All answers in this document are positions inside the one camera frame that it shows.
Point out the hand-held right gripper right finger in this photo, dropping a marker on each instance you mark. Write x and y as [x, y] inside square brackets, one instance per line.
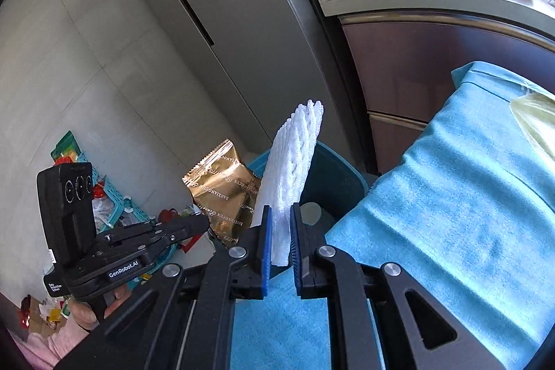
[296, 257]

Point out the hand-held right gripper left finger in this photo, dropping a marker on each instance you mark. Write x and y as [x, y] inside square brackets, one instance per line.
[265, 257]

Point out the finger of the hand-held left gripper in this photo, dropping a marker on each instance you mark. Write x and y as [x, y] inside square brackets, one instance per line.
[182, 224]
[190, 235]

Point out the gold foil snack wrapper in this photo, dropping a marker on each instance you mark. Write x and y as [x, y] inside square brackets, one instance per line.
[221, 188]

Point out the white foam fruit net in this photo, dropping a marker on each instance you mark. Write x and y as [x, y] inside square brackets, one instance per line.
[286, 179]

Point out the blue plastic bin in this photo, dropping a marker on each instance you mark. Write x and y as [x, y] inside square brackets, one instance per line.
[342, 183]

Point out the person's left forearm pink sleeve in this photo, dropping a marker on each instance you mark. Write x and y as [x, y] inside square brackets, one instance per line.
[47, 348]

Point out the person's left hand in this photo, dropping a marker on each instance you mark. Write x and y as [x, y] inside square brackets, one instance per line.
[82, 313]

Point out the pale round scrap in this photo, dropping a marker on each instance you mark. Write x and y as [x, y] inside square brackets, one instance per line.
[310, 214]

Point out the turquoise plastic basket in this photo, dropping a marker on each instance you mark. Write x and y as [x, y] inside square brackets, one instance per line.
[119, 203]

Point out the cardboard box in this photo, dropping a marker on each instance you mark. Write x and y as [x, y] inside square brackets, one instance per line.
[41, 311]

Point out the blue floral tablecloth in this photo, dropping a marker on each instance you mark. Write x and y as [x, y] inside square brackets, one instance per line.
[433, 222]

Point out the silver refrigerator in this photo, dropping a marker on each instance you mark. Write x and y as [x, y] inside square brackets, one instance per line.
[243, 27]

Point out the dark kitchen counter cabinet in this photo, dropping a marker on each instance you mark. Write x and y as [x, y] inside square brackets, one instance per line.
[412, 62]

